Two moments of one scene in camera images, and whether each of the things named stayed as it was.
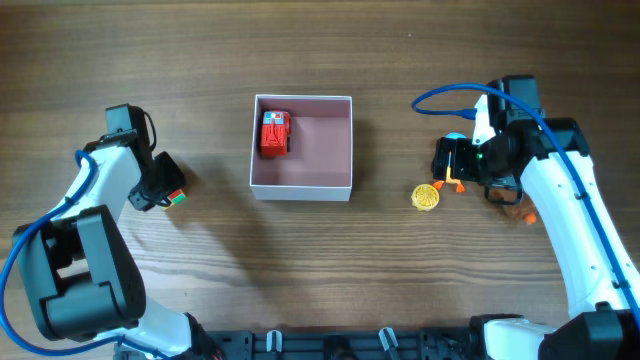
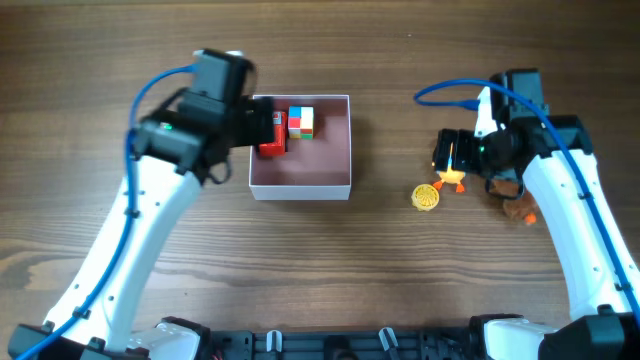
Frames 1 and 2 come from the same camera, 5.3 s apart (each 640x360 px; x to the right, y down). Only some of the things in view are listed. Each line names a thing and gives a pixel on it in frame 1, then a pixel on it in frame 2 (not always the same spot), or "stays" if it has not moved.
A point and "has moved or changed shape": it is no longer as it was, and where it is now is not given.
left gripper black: (176, 182) to (258, 130)
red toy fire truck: (275, 133) stays
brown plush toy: (525, 211) stays
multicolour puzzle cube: (176, 198) has moved or changed shape
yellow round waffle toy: (424, 197) stays
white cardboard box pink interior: (319, 166) stays
